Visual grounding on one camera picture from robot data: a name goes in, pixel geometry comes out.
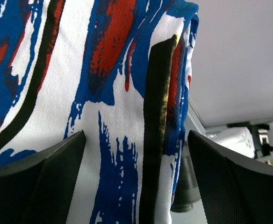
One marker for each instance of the blue white patterned trousers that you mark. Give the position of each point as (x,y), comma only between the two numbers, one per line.
(118,70)

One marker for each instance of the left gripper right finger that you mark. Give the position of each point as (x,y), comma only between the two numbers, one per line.
(234,189)

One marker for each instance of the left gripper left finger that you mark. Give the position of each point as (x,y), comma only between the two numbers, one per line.
(38,189)

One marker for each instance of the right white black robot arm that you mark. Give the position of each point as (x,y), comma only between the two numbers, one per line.
(251,139)

